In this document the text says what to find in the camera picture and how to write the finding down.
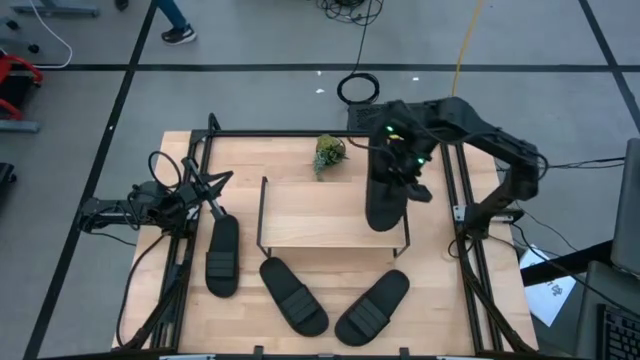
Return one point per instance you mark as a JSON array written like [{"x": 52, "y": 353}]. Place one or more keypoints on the wooden shelf with black frame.
[{"x": 310, "y": 215}]

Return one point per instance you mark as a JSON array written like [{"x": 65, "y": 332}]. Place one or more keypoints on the person's leg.
[{"x": 172, "y": 12}]

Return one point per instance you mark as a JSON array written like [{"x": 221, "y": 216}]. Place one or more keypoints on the white paper sheet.
[{"x": 550, "y": 300}]

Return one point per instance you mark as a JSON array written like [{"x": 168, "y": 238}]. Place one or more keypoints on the grey desk foot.
[{"x": 55, "y": 9}]

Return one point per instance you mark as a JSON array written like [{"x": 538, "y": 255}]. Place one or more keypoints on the grey metal bar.
[{"x": 17, "y": 126}]

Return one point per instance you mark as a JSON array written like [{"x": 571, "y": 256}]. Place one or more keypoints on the black desk bar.
[{"x": 565, "y": 262}]

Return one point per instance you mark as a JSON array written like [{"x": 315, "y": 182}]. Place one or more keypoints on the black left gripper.
[{"x": 195, "y": 189}]

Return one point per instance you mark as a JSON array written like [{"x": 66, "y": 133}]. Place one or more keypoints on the small potted succulent plant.
[{"x": 329, "y": 150}]

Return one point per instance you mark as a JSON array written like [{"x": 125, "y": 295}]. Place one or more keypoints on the black table clamp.
[
  {"x": 257, "y": 351},
  {"x": 404, "y": 352}
]

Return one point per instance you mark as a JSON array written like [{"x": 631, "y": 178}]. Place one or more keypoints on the grey laptop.
[{"x": 627, "y": 210}]

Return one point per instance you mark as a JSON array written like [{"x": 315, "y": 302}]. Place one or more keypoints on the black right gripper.
[{"x": 400, "y": 150}]

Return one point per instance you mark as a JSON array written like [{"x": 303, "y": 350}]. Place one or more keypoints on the black aluminium table frame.
[{"x": 280, "y": 133}]

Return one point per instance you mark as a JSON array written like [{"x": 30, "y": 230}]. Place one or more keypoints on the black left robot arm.
[{"x": 105, "y": 212}]

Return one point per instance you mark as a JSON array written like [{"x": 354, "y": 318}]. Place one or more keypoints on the black rubber slide sandal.
[
  {"x": 385, "y": 210},
  {"x": 222, "y": 275},
  {"x": 285, "y": 285},
  {"x": 385, "y": 295}
]

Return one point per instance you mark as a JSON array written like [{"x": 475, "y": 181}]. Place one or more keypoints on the red cart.
[{"x": 15, "y": 61}]

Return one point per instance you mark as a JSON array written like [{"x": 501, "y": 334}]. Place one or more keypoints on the black caster wheel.
[
  {"x": 33, "y": 48},
  {"x": 12, "y": 24}
]

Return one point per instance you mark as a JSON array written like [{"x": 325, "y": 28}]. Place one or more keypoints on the person's shoe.
[
  {"x": 180, "y": 36},
  {"x": 121, "y": 4}
]

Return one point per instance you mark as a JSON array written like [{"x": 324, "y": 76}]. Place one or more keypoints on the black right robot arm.
[{"x": 520, "y": 165}]

